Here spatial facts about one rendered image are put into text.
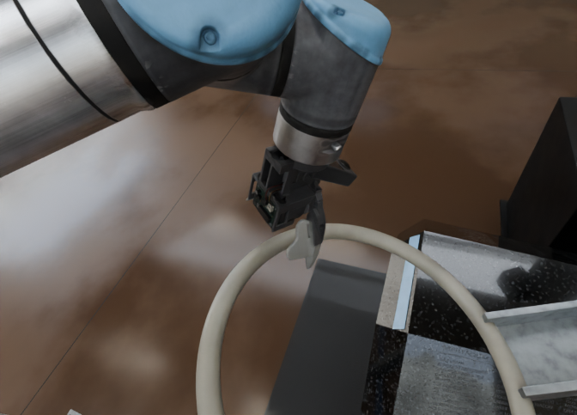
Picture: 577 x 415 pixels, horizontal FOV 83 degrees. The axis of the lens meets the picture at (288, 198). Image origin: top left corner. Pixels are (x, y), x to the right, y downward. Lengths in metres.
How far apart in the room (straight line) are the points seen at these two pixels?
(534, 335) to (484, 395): 0.33
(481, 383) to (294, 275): 1.19
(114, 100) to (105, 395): 1.98
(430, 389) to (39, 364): 2.05
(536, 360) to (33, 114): 0.70
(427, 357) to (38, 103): 0.92
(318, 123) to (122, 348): 1.94
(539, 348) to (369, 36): 0.57
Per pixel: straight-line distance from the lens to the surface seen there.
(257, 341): 1.84
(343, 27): 0.31
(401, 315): 0.98
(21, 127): 0.20
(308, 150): 0.37
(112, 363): 2.16
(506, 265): 1.09
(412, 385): 1.00
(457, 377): 0.99
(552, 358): 0.72
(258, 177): 0.45
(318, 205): 0.47
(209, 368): 0.47
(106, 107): 0.20
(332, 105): 0.34
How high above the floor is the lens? 1.68
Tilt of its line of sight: 47 degrees down
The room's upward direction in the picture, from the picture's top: 15 degrees counter-clockwise
